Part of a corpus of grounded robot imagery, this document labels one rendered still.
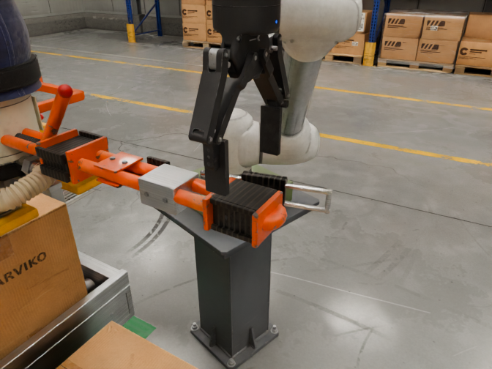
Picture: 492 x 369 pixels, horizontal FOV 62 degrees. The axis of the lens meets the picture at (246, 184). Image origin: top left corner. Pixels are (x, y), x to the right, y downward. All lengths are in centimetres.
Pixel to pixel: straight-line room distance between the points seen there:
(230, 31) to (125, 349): 109
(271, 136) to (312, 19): 44
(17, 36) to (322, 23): 60
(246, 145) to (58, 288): 75
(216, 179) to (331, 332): 172
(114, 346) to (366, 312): 133
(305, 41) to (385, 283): 173
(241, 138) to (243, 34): 98
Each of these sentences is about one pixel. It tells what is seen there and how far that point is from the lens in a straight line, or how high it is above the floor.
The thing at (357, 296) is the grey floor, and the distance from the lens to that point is 235.
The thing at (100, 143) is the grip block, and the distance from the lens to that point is 76.
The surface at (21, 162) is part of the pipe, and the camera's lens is 91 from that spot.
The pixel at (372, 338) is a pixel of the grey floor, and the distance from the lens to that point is 216.
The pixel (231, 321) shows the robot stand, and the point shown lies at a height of 24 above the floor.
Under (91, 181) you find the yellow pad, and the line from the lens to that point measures 93.
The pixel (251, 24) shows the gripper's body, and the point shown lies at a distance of 45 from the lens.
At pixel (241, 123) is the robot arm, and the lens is 143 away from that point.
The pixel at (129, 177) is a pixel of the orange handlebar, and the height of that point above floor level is 128.
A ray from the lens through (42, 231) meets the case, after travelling 130.
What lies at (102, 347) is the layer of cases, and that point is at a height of 54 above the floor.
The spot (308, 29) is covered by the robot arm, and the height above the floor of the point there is 144.
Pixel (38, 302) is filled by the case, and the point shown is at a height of 69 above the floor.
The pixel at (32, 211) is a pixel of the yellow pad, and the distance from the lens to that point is 87.
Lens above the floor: 156
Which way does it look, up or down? 28 degrees down
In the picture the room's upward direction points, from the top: straight up
